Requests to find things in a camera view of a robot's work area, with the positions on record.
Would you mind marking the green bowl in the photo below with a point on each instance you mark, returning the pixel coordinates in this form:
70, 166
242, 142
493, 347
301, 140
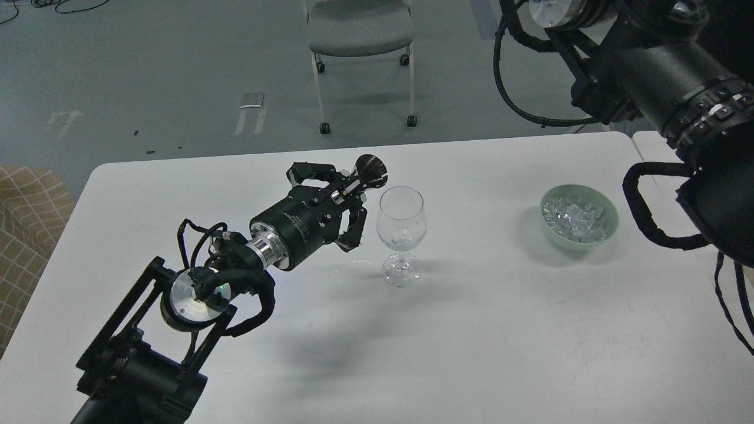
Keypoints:
577, 217

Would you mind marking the grey office chair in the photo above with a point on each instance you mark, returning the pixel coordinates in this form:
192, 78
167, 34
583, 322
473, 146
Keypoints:
359, 29

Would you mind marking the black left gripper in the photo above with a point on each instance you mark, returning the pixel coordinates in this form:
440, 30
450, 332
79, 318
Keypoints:
288, 232

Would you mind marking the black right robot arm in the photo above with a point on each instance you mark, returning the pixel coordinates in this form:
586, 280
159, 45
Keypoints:
641, 58

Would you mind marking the clear wine glass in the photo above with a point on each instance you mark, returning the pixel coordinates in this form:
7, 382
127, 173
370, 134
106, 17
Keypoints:
401, 226

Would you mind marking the steel double jigger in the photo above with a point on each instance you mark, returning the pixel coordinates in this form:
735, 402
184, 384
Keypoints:
368, 173

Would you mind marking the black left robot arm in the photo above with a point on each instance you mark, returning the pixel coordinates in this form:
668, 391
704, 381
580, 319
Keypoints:
223, 289

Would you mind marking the checkered beige sofa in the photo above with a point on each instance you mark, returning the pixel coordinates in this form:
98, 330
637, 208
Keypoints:
35, 208

